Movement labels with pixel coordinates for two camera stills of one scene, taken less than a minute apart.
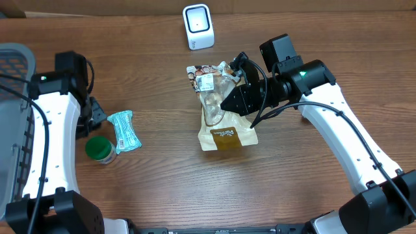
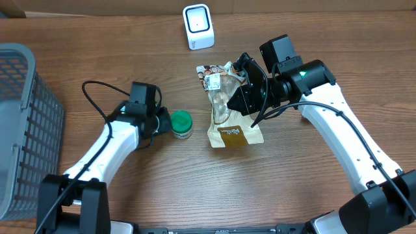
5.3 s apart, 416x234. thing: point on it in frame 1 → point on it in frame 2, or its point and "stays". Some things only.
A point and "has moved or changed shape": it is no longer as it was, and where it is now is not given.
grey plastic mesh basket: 16,119 stays
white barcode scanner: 199,26 stays
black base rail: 277,230 stays
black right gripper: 248,107 stays
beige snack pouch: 220,129 has moved or changed shape
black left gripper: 96,114 → 164,120
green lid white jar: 99,149 has moved or changed shape
